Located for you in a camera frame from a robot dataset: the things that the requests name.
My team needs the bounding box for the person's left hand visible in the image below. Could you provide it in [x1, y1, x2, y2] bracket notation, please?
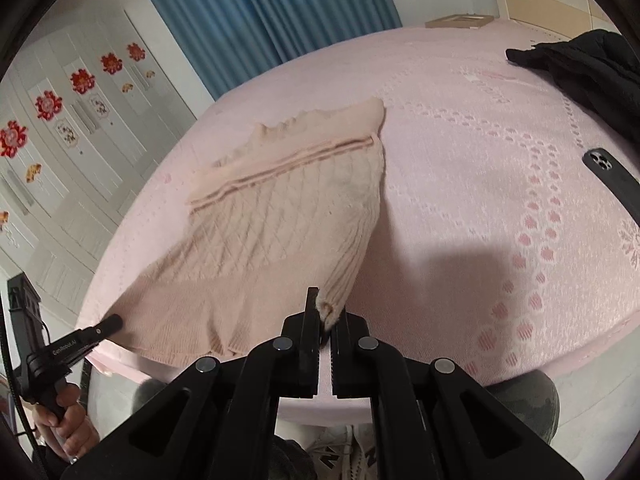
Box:
[32, 384, 101, 463]

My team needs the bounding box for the pink knit sweater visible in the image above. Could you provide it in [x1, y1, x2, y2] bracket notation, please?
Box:
[107, 97, 387, 367]

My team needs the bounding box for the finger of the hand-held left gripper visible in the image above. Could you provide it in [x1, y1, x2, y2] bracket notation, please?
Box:
[74, 313, 124, 353]

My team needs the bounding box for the blue curtain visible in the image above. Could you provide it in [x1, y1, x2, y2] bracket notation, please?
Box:
[129, 0, 403, 103]

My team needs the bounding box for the black smartphone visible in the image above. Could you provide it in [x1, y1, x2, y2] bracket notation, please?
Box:
[582, 147, 640, 221]

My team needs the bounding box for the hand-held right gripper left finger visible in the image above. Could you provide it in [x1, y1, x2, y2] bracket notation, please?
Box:
[60, 286, 321, 480]

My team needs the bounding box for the white wardrobe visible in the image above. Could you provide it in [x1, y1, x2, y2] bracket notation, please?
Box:
[0, 7, 211, 331]

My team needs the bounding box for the bed with pink sheet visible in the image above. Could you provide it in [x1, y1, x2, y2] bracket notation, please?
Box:
[75, 20, 640, 421]

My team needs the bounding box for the flat cardboard box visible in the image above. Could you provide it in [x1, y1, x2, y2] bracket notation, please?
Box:
[425, 14, 496, 29]

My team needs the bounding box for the black puffer jacket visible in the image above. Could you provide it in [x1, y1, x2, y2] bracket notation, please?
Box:
[506, 29, 640, 146]

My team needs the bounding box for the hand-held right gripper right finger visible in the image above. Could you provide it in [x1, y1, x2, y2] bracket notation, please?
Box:
[330, 312, 584, 480]

